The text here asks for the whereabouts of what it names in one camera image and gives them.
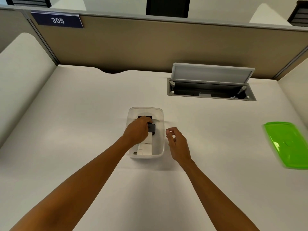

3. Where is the person's left hand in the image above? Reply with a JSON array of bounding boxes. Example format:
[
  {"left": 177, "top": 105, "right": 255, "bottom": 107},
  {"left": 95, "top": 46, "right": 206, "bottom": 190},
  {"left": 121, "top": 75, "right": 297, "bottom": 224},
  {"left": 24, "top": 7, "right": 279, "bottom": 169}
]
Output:
[{"left": 122, "top": 116, "right": 153, "bottom": 145}]

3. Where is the person's right hand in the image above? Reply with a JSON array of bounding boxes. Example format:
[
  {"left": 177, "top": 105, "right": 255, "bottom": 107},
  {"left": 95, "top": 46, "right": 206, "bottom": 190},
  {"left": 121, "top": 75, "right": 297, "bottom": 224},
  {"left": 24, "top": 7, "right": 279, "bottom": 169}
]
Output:
[{"left": 166, "top": 127, "right": 192, "bottom": 166}]

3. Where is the person's right forearm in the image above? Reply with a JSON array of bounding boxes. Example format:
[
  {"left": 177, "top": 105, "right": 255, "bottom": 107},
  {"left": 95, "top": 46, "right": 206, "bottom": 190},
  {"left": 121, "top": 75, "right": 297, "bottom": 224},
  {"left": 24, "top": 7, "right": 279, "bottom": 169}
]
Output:
[{"left": 179, "top": 159, "right": 260, "bottom": 231}]

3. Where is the person's left forearm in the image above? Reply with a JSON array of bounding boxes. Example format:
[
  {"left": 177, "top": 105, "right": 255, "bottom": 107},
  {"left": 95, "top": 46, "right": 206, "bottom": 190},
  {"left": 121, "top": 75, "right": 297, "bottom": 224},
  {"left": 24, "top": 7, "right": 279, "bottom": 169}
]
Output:
[{"left": 10, "top": 137, "right": 137, "bottom": 231}]

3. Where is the clear plastic container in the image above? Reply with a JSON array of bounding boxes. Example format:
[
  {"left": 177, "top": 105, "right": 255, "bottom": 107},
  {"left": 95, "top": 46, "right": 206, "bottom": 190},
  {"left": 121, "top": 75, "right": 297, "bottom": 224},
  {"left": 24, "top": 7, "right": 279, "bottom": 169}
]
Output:
[{"left": 127, "top": 107, "right": 165, "bottom": 159}]

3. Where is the white power adapter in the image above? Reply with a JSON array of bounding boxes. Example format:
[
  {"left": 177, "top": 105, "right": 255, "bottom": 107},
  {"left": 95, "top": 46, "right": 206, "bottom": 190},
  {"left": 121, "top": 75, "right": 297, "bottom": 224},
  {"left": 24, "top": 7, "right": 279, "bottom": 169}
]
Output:
[{"left": 137, "top": 143, "right": 153, "bottom": 156}]

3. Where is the beige cubicle partition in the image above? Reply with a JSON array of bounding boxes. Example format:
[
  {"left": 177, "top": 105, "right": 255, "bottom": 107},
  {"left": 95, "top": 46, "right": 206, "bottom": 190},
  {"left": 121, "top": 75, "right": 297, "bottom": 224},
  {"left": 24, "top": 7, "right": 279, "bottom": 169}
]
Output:
[{"left": 0, "top": 5, "right": 308, "bottom": 81}]

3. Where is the green plastic lid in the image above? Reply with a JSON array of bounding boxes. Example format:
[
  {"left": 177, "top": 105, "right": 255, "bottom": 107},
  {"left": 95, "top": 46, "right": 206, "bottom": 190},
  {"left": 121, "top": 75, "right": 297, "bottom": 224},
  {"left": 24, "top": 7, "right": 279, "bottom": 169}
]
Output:
[{"left": 263, "top": 122, "right": 308, "bottom": 170}]

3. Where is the black cabinet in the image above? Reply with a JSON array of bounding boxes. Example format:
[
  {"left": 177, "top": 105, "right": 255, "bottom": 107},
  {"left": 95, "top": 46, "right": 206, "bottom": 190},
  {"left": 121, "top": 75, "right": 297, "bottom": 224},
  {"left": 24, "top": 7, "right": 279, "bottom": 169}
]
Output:
[{"left": 146, "top": 0, "right": 190, "bottom": 18}]

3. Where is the blue number sign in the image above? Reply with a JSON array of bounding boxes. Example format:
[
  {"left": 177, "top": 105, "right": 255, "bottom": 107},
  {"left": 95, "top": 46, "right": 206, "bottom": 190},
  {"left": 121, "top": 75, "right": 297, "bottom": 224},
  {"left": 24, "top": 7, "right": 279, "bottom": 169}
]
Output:
[{"left": 30, "top": 11, "right": 84, "bottom": 29}]

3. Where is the black office chair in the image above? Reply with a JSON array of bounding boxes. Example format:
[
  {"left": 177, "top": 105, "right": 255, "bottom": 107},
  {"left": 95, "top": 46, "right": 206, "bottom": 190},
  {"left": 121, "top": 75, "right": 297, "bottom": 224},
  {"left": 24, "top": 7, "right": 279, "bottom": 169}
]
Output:
[
  {"left": 287, "top": 0, "right": 308, "bottom": 27},
  {"left": 4, "top": 0, "right": 52, "bottom": 8}
]

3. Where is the grey desk cable box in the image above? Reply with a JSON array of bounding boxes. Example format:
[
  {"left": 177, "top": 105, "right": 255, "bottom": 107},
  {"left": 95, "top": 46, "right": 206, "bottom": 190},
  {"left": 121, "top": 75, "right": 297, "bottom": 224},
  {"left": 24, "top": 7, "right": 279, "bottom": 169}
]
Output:
[{"left": 167, "top": 62, "right": 257, "bottom": 102}]

